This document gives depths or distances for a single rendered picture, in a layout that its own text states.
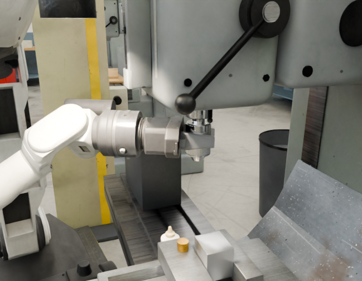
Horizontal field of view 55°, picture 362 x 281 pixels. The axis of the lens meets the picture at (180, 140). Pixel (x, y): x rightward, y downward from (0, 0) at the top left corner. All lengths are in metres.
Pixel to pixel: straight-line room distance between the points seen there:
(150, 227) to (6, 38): 0.56
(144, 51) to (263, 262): 0.46
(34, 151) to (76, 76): 1.69
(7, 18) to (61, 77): 1.54
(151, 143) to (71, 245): 1.01
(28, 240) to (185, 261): 0.84
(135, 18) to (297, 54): 0.25
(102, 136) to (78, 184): 1.90
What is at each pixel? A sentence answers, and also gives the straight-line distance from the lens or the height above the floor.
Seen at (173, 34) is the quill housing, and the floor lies 1.43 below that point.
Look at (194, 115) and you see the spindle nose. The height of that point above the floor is 1.29.
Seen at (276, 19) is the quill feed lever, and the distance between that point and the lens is 0.53.
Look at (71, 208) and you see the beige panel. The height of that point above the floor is 0.21.
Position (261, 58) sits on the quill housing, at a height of 1.39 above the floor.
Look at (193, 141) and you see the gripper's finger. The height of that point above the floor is 1.24.
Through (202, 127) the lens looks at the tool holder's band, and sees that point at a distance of 0.62.
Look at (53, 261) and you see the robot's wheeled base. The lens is 1.50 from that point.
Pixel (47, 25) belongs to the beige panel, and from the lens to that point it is 2.29.
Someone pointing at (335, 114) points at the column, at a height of 1.24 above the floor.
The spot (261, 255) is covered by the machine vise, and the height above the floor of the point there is 0.99.
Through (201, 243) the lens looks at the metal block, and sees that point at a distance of 0.66.
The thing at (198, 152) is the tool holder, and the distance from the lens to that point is 0.63.
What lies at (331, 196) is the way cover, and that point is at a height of 1.05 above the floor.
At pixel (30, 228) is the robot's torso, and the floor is 0.75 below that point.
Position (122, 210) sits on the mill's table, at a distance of 1.05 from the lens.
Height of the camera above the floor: 1.44
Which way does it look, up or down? 19 degrees down
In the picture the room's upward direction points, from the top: straight up
